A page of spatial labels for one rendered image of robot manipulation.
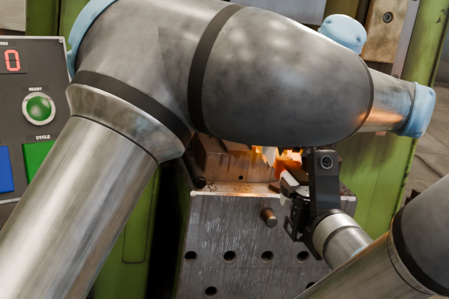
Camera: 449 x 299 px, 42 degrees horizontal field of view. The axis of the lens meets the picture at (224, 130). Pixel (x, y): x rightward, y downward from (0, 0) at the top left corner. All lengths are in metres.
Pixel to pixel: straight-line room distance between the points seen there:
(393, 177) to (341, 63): 1.14
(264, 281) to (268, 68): 0.94
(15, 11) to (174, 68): 6.23
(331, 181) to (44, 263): 0.59
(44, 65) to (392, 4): 0.79
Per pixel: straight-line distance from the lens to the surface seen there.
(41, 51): 1.07
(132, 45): 0.48
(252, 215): 1.25
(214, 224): 1.23
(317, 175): 0.94
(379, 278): 0.61
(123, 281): 1.51
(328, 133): 0.50
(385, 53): 1.44
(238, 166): 1.25
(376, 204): 1.62
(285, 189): 1.00
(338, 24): 0.94
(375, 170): 1.56
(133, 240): 1.46
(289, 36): 0.46
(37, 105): 1.04
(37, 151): 1.02
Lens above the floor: 1.42
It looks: 19 degrees down
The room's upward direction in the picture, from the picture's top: 9 degrees clockwise
